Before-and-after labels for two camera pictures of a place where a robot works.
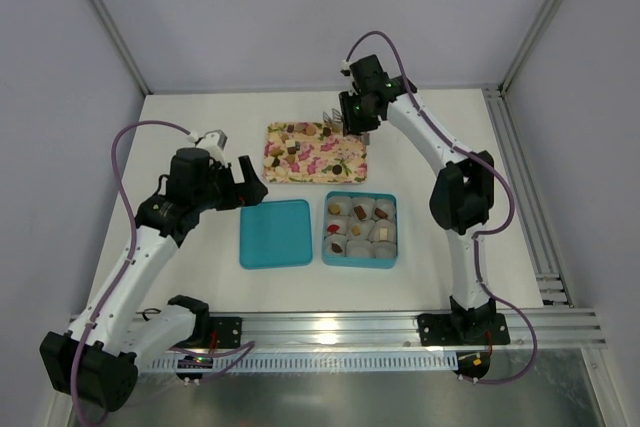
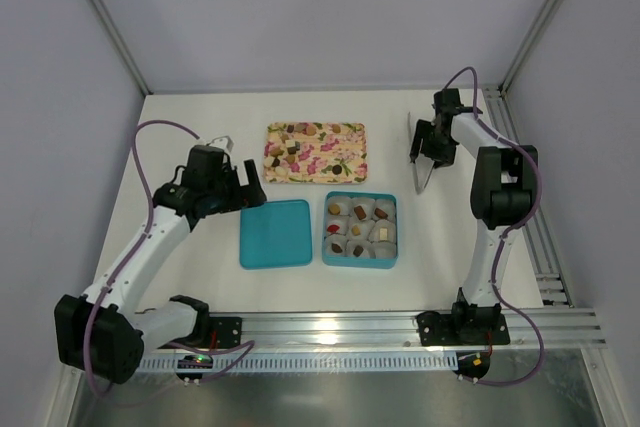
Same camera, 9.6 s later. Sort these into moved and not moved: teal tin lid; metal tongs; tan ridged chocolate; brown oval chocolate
Moved: metal tongs
Not moved: tan ridged chocolate; brown oval chocolate; teal tin lid
